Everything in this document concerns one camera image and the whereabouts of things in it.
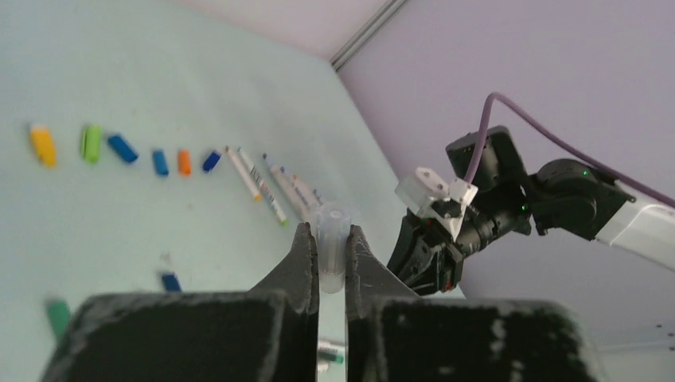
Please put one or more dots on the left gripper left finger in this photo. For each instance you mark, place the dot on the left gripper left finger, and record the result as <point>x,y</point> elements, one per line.
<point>267,333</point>

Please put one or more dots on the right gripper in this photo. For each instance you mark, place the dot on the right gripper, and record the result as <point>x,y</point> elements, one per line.
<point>427,260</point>

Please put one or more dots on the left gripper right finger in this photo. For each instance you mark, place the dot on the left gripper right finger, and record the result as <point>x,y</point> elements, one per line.
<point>395,335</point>

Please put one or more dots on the navy blue pen cap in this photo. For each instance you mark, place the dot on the navy blue pen cap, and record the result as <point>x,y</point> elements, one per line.
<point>170,282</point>

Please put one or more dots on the light green pen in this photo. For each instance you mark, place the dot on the light green pen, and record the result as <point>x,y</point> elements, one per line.
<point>263,186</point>

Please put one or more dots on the large blue marker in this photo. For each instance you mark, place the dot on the large blue marker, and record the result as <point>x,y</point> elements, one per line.
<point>291,191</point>

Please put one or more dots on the yellow pen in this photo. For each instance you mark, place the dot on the yellow pen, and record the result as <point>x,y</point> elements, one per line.
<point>244,174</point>

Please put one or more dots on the dark blue pen cap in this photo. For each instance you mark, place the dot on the dark blue pen cap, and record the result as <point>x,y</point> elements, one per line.
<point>210,161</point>

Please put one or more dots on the orange pen cap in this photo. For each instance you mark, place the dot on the orange pen cap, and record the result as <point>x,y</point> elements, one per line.
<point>184,162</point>

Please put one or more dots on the small blue pen cap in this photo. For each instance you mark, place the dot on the small blue pen cap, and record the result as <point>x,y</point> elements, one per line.
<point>159,162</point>

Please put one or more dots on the green marker cap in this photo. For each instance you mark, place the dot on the green marker cap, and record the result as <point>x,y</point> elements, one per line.
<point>58,314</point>

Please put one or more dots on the large blue marker cap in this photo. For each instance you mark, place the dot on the large blue marker cap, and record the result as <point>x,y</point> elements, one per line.
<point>122,148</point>

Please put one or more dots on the light green pen cap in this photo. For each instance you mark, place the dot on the light green pen cap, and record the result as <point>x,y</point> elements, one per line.
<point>90,143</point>

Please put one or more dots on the yellow pen cap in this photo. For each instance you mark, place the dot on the yellow pen cap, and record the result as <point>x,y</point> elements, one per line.
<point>43,145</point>

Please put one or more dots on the orange cap marker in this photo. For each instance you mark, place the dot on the orange cap marker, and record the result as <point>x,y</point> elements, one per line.
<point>318,197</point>

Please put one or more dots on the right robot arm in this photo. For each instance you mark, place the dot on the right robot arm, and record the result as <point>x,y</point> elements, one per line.
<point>584,200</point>

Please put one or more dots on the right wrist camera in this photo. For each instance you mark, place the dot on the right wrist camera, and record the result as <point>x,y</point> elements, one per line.
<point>428,196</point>

